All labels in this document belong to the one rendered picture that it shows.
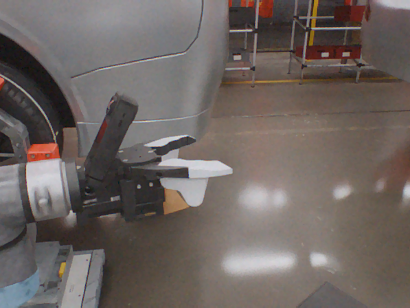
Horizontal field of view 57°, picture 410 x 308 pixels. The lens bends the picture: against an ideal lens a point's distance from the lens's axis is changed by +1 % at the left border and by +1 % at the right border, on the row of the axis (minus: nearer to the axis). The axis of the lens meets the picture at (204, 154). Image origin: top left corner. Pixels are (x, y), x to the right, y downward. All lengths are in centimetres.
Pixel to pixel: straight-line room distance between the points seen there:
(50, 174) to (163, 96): 111
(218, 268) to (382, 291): 83
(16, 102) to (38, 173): 101
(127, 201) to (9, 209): 13
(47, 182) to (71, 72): 110
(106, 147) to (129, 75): 107
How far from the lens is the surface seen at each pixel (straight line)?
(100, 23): 151
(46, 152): 145
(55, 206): 49
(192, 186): 48
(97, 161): 49
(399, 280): 232
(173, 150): 59
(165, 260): 221
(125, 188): 49
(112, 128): 48
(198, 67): 156
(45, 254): 204
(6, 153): 161
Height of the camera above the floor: 147
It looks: 26 degrees down
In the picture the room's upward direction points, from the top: straight up
